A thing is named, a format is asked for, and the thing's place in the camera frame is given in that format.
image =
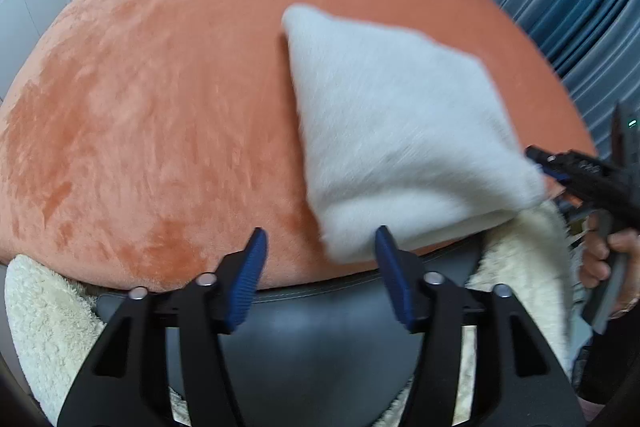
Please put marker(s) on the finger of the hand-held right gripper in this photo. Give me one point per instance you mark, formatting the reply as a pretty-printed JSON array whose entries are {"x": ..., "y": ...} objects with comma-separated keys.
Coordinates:
[
  {"x": 556, "y": 174},
  {"x": 560, "y": 157}
]

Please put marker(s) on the dark grey bed footboard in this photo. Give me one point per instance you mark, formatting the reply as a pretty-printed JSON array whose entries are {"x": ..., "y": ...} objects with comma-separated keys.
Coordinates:
[{"x": 310, "y": 357}]

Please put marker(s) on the person's right hand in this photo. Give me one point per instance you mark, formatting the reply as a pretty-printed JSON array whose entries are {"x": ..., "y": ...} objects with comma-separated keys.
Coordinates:
[{"x": 627, "y": 257}]

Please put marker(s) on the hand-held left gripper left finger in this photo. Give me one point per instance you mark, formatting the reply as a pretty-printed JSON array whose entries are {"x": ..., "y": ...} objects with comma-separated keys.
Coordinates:
[{"x": 247, "y": 279}]

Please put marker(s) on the orange plush blanket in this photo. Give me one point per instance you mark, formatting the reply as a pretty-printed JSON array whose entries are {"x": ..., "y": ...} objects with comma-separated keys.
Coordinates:
[{"x": 160, "y": 117}]

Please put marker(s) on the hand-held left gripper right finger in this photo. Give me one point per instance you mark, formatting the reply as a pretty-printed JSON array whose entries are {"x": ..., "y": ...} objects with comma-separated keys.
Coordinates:
[{"x": 395, "y": 279}]

